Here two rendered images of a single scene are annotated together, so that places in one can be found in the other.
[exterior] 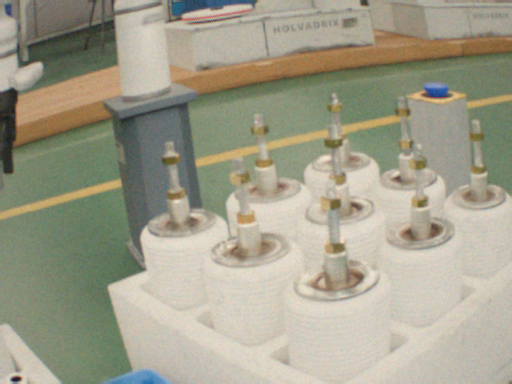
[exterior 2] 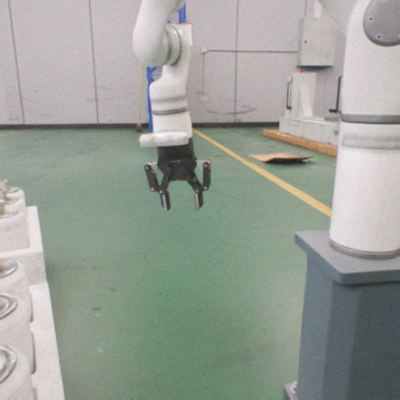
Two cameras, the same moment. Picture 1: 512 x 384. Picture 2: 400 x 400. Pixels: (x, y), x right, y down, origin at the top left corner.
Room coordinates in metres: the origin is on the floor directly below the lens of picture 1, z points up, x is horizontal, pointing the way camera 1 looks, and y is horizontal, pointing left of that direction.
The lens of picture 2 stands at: (1.19, -0.36, 0.50)
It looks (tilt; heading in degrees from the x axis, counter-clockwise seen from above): 15 degrees down; 102
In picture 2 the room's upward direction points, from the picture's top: straight up
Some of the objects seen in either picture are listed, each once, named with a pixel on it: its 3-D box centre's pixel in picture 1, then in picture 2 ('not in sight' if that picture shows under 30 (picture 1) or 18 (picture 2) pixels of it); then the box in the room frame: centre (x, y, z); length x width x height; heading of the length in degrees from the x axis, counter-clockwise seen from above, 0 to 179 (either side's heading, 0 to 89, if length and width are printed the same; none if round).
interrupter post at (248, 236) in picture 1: (249, 237); not in sight; (0.68, 0.01, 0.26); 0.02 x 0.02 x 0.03
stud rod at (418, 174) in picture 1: (419, 183); not in sight; (0.66, -0.15, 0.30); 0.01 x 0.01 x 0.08; 59
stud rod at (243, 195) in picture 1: (243, 198); not in sight; (0.68, 0.01, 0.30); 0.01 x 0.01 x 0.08; 59
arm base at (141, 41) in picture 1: (142, 51); (370, 187); (1.31, 0.17, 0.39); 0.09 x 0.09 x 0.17; 20
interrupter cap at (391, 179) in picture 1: (409, 179); not in sight; (0.82, -0.18, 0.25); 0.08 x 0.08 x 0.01
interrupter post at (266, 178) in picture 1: (266, 180); not in sight; (0.85, -0.01, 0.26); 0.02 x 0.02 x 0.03
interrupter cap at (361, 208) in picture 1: (340, 211); not in sight; (0.75, -0.08, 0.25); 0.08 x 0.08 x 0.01
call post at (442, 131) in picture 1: (444, 200); not in sight; (0.98, -0.27, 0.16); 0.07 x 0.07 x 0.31; 36
